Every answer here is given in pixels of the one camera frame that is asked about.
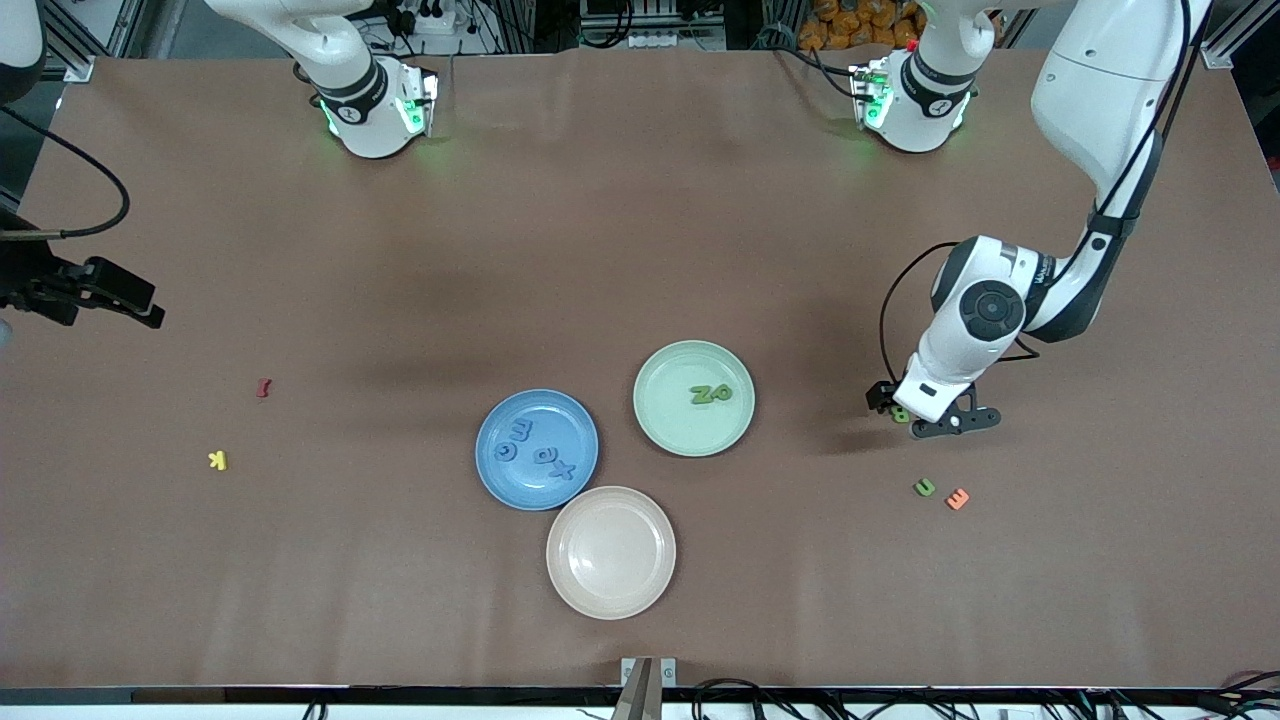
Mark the blue letter G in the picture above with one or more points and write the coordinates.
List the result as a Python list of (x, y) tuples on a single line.
[(507, 451)]

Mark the blue plate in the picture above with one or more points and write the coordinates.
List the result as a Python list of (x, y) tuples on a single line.
[(537, 485)]

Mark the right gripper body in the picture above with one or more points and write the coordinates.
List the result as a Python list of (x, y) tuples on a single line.
[(30, 275)]

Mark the yellow letter K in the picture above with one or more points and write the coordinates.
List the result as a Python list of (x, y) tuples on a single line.
[(217, 460)]

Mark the stack of orange items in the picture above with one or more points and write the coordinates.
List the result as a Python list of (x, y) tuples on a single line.
[(850, 25)]

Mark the orange letter E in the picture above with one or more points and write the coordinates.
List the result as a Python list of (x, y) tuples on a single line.
[(957, 498)]

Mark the green letter P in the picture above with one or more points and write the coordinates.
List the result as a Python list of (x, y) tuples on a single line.
[(722, 393)]

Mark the blue letter Q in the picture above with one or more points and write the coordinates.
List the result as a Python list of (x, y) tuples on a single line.
[(544, 455)]

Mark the green plate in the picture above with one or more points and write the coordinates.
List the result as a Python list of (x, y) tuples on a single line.
[(680, 425)]

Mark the white power strip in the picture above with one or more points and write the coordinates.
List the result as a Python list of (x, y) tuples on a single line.
[(430, 18)]

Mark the metal table edge bracket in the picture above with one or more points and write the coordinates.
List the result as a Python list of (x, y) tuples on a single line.
[(648, 680)]

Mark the blue letter X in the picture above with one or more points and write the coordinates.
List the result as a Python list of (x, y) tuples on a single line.
[(563, 470)]

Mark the aluminium frame post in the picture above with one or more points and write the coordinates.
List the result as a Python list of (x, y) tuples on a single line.
[(1235, 40), (85, 40)]

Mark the blue letter E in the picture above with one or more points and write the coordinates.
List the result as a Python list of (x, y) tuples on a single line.
[(522, 430)]

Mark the beige plate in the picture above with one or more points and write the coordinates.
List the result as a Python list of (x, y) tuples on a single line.
[(611, 552)]

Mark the green letter N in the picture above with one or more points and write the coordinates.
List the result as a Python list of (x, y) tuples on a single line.
[(701, 394)]

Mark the green letter U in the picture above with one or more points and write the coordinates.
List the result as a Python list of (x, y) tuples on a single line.
[(924, 487)]

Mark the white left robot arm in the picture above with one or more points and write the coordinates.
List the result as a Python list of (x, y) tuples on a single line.
[(1100, 90)]

